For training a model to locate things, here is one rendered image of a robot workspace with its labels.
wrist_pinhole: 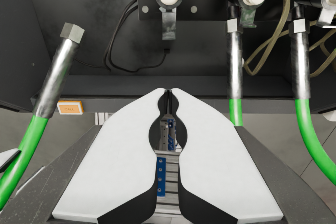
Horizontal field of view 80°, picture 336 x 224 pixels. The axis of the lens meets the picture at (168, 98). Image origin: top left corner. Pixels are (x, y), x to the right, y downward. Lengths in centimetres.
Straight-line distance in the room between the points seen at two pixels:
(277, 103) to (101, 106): 40
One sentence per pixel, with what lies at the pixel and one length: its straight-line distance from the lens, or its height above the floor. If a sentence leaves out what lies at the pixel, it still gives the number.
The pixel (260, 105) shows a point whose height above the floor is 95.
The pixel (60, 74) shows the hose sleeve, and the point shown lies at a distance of 22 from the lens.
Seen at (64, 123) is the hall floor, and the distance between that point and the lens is 192.
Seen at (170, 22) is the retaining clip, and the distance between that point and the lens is 22.
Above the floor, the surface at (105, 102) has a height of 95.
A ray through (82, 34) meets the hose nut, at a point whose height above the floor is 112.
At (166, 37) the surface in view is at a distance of 22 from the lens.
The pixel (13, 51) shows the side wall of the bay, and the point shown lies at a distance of 52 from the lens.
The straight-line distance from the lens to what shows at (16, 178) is 23.
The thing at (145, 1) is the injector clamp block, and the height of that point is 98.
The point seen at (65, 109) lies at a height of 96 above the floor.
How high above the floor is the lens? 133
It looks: 59 degrees down
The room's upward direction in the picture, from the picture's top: 179 degrees counter-clockwise
